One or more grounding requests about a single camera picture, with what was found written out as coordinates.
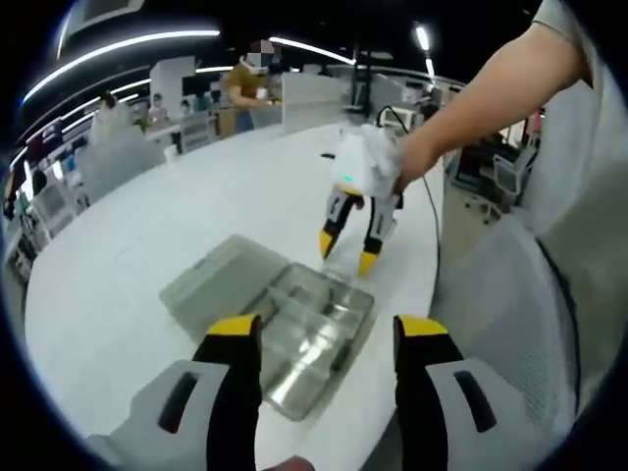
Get person's left hand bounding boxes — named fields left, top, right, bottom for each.
left=264, top=454, right=321, bottom=471

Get grey transparent guide fixture box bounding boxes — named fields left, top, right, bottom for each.
left=157, top=234, right=378, bottom=423

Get black cable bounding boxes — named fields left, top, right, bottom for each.
left=376, top=104, right=444, bottom=277

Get white desk partition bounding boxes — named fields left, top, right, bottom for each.
left=281, top=73, right=345, bottom=135

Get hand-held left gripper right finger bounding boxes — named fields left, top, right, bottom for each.
left=392, top=314, right=535, bottom=471

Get white garment on mannequin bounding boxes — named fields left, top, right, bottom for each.
left=92, top=94, right=131, bottom=146

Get frosted desk partition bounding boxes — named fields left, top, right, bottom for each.
left=78, top=129, right=166, bottom=198

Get black metal stand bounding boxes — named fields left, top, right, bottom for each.
left=349, top=47, right=375, bottom=115

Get person's white shirt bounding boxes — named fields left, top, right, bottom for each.
left=519, top=0, right=628, bottom=320

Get white slatted chair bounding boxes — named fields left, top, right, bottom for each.
left=180, top=115, right=216, bottom=152

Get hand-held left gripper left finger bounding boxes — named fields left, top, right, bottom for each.
left=109, top=314, right=265, bottom=471

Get white swivel office chair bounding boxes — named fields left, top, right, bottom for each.
left=492, top=138, right=539, bottom=213

